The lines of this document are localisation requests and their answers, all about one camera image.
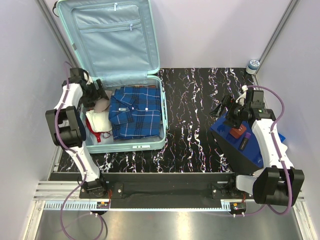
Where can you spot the red lace white bra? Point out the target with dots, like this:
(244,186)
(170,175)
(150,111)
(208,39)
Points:
(98,135)

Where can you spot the blue white jar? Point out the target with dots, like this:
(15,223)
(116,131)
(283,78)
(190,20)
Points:
(253,66)

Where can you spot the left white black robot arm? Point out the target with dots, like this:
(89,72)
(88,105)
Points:
(67,129)

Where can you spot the mint green suitcase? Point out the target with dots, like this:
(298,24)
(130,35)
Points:
(114,40)

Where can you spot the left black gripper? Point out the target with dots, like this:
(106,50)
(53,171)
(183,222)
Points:
(99,93)

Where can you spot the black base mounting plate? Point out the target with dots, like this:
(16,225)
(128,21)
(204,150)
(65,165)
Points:
(160,191)

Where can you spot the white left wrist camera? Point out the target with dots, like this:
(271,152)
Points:
(88,79)

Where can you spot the black purple small device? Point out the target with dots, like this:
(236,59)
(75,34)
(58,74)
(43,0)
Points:
(244,141)

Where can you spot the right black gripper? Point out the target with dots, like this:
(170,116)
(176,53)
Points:
(229,103)

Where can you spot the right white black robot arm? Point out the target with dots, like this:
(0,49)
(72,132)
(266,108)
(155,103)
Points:
(271,186)

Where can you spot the grey beige garment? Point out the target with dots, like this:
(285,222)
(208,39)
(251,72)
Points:
(103,103)

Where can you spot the blue plaid shirt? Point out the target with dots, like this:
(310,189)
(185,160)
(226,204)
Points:
(135,112)

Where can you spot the red brown travel adapter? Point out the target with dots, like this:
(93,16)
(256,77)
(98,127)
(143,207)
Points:
(237,132)

